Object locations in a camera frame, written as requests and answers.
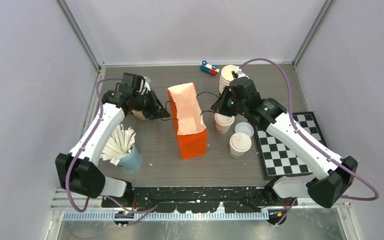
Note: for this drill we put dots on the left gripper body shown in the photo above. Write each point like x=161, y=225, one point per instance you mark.
x=143, y=103

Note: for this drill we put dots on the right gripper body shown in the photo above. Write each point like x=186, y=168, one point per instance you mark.
x=239, y=106

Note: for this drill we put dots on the white paper coffee cup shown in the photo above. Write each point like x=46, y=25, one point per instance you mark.
x=222, y=128

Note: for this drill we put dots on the orange paper bag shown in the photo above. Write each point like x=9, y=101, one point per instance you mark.
x=190, y=129

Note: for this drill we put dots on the white plastic cup lid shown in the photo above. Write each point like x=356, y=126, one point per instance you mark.
x=224, y=120

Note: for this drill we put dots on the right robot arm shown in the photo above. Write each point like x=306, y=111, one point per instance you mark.
x=331, y=175

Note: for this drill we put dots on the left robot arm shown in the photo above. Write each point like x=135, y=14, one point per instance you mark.
x=77, y=170

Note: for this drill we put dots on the cardboard cup carrier tray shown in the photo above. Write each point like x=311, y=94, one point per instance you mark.
x=139, y=115

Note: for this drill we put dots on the stack of white paper cups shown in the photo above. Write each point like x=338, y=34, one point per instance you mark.
x=226, y=76

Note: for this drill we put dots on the red blue toy car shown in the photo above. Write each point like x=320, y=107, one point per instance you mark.
x=209, y=68

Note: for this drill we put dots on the crumpled white paper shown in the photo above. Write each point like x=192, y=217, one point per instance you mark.
x=119, y=145

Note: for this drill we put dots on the blue plastic cup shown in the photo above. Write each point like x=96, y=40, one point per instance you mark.
x=132, y=161

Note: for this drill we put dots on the black white checkerboard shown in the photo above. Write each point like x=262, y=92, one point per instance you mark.
x=276, y=159

